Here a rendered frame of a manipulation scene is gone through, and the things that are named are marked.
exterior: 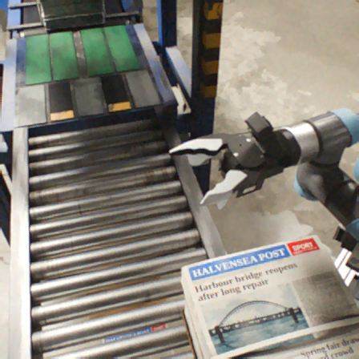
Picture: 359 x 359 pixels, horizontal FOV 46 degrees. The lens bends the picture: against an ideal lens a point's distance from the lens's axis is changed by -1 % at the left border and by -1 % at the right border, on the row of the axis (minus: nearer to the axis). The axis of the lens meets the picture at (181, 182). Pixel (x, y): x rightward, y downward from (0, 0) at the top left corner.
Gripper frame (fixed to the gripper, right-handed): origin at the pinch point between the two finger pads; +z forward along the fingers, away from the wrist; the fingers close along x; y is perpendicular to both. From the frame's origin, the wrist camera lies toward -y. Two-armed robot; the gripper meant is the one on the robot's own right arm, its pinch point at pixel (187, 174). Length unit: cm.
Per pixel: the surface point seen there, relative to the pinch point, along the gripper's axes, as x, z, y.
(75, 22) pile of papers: 146, -16, 62
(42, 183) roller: 49, 22, 52
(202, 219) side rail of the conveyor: 15, -16, 46
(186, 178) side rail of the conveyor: 32, -19, 48
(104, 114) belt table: 74, -7, 55
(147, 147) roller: 50, -13, 51
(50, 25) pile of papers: 149, -5, 62
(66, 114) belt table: 79, 6, 55
